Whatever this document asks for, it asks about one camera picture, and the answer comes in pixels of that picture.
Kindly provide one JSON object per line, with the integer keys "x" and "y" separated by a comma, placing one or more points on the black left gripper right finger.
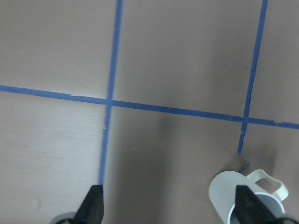
{"x": 249, "y": 209}

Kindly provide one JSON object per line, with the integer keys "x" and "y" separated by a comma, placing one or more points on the brown paper table cover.
{"x": 149, "y": 98}

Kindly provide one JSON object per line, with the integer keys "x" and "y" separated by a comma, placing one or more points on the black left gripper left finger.
{"x": 91, "y": 211}

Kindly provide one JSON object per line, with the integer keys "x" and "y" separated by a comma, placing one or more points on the grey white plastic mug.
{"x": 222, "y": 188}

